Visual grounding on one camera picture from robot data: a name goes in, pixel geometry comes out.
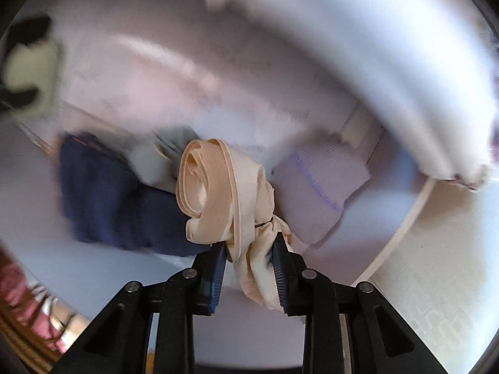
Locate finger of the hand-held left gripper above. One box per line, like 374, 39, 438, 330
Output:
0, 86, 40, 115
8, 16, 53, 45

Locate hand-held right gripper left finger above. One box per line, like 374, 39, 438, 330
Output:
51, 242, 229, 374

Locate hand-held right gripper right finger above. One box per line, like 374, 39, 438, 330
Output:
271, 232, 449, 374

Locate cream knit sock roll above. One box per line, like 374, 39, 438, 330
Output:
4, 41, 63, 115

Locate beige garment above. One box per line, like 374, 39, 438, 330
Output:
175, 138, 308, 314

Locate lilac sock roll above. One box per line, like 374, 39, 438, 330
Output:
271, 132, 371, 246

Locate grey cloth bundle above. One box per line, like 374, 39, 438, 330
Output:
128, 125, 196, 195

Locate glossy printed paper sheets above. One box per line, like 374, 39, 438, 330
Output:
58, 35, 351, 188

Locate navy lace underwear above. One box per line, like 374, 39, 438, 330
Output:
58, 132, 211, 256

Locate red blanket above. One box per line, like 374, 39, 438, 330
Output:
0, 249, 90, 355

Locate white embroidered cloth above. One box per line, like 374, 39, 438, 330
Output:
203, 0, 499, 191

